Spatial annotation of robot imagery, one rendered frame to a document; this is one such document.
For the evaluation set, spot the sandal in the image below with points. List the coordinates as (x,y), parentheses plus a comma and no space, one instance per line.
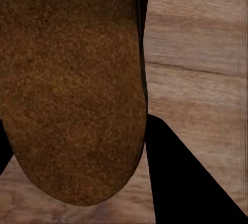
(73,93)

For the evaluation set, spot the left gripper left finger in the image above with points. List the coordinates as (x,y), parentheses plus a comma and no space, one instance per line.
(6,152)

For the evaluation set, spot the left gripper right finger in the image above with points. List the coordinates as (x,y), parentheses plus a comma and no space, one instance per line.
(182,189)

